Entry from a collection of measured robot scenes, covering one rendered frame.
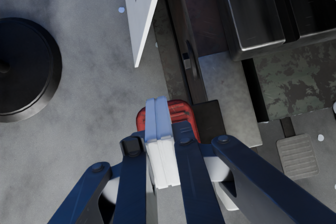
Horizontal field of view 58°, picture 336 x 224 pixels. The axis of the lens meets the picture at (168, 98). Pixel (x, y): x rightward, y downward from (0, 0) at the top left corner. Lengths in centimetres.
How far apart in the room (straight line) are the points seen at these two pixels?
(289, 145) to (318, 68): 51
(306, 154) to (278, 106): 54
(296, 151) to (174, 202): 43
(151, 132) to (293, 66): 32
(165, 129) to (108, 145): 93
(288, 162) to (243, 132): 54
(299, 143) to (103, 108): 65
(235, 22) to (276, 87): 11
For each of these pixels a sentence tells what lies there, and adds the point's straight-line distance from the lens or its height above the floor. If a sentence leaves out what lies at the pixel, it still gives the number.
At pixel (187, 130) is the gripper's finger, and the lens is 18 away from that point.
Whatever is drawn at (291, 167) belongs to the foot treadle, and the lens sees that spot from 96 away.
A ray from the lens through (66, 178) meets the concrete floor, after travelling 115.
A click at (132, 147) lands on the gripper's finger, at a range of 15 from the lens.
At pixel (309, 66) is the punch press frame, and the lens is 47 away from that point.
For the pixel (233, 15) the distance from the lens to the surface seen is 39.
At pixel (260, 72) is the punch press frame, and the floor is 65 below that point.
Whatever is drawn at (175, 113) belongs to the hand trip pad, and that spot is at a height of 76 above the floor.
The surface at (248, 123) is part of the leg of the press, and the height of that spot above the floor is 64.
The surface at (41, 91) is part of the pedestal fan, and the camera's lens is 115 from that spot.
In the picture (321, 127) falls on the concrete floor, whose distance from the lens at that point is 117.
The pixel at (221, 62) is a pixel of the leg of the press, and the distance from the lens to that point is 44.
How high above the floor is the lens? 106
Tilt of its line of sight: 83 degrees down
